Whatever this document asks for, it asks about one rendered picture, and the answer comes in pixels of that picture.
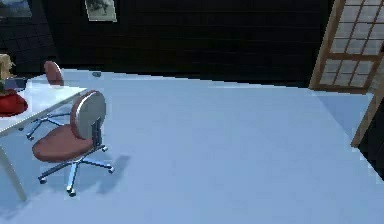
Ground red bowl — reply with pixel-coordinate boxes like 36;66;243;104
0;88;29;118

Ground grey framed wall picture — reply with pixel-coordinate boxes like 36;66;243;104
84;0;118;23

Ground wooden lattice room door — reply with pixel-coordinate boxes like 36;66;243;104
308;0;384;95

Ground tan bust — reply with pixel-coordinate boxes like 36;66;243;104
0;53;16;80

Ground dark blue flat box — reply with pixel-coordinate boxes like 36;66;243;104
0;76;29;92

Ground blue framed wall picture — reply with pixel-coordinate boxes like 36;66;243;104
0;0;33;19

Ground white table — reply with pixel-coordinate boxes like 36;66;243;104
0;78;88;202

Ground red swivel office chair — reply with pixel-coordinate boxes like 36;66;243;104
31;89;116;198
25;60;72;142

